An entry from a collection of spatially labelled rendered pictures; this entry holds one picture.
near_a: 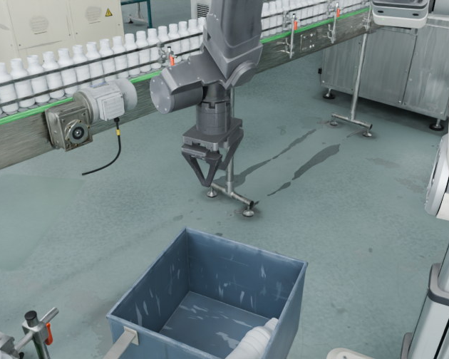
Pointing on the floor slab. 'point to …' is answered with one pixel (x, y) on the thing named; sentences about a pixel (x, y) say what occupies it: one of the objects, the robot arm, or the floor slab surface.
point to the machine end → (400, 66)
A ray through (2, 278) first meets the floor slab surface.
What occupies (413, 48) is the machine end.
